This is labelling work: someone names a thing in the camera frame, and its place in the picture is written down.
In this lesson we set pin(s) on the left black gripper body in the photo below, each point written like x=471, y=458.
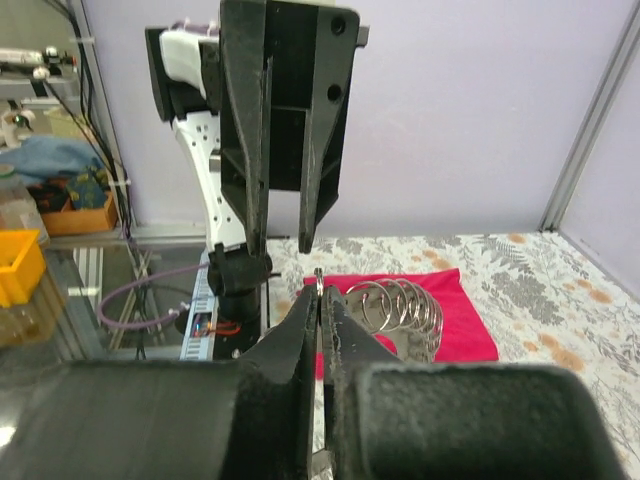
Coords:
x=290, y=43

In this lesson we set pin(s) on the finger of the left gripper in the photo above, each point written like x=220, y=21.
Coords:
x=335, y=44
x=246, y=116

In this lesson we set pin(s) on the orange wooden box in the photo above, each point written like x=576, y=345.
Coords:
x=78, y=212

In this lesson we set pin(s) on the blue cloth pile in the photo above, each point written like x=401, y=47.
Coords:
x=44, y=157

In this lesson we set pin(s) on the yellow plastic bin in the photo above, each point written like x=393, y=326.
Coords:
x=22, y=266

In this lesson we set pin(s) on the red cloth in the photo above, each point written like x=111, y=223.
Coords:
x=465, y=339

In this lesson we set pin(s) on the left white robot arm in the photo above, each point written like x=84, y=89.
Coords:
x=182, y=63

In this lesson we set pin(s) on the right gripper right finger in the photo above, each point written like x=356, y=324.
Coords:
x=397, y=420

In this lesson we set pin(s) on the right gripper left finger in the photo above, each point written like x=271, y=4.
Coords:
x=248, y=418

